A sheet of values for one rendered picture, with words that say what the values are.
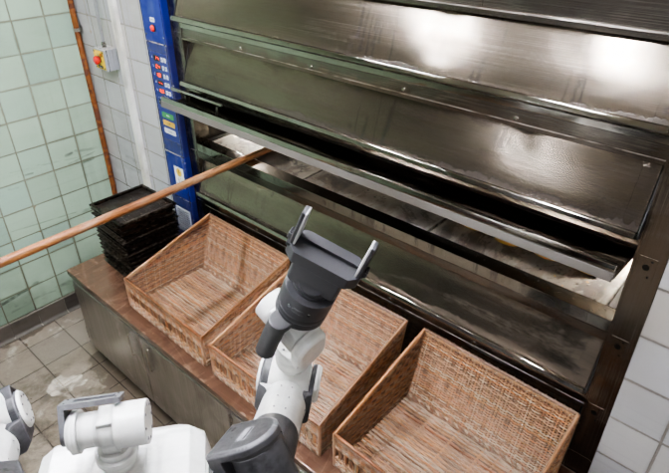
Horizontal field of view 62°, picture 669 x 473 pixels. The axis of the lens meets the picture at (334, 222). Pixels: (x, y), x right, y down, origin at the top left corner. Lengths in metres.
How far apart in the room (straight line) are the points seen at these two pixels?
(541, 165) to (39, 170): 2.55
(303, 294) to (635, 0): 0.94
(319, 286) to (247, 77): 1.43
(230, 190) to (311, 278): 1.69
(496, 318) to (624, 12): 0.93
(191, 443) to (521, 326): 1.12
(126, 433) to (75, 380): 2.34
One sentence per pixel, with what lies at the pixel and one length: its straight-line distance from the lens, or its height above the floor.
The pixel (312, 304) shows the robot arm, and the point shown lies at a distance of 0.87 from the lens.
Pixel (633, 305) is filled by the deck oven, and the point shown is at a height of 1.25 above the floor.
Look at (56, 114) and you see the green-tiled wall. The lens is 3.25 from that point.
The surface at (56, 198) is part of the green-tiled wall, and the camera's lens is 3.38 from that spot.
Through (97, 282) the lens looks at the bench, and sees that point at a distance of 2.83.
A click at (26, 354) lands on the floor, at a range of 3.50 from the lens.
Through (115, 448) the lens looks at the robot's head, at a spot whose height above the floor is 1.45.
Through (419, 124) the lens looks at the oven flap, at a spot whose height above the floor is 1.56.
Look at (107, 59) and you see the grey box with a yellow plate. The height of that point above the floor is 1.47.
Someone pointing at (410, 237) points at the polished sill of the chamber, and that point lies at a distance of 1.85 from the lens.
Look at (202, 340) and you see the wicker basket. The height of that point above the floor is 0.72.
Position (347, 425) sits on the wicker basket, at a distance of 1.85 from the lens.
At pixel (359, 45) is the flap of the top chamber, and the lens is 1.73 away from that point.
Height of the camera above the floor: 2.16
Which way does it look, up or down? 31 degrees down
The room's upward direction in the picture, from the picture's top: straight up
